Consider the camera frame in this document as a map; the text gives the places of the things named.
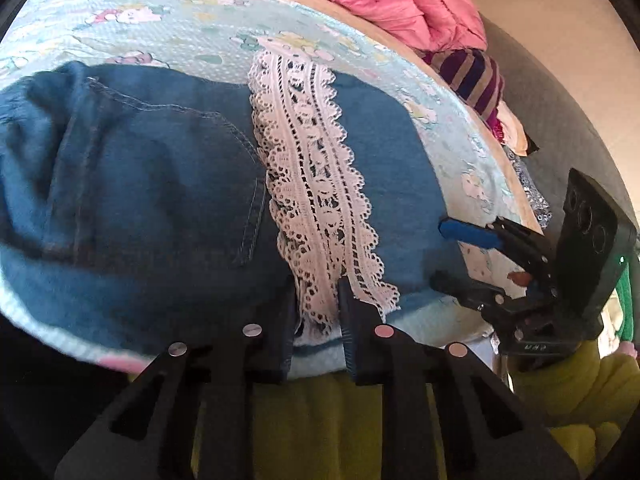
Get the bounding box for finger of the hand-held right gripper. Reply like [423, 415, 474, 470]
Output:
[431, 270, 506, 311]
[439, 216, 553, 266]

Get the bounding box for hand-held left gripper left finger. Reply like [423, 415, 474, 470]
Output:
[55, 280, 298, 480]

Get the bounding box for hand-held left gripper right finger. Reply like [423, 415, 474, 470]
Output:
[337, 277, 581, 480]

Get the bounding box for blue denim pants lace hems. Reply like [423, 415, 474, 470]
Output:
[0, 50, 473, 356]

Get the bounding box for colourful crumpled clothes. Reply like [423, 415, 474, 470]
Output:
[487, 100, 553, 233]

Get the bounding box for person's yellow-green clothing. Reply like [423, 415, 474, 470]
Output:
[127, 355, 621, 480]

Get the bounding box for grey padded headboard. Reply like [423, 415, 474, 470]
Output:
[477, 10, 631, 241]

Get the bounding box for purple striped cloth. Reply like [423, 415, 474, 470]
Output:
[425, 49, 506, 121]

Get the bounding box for pink puffy jacket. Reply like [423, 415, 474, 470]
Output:
[225, 0, 488, 53]

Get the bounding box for cartoon printed blue blanket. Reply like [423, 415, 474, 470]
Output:
[0, 0, 526, 366]

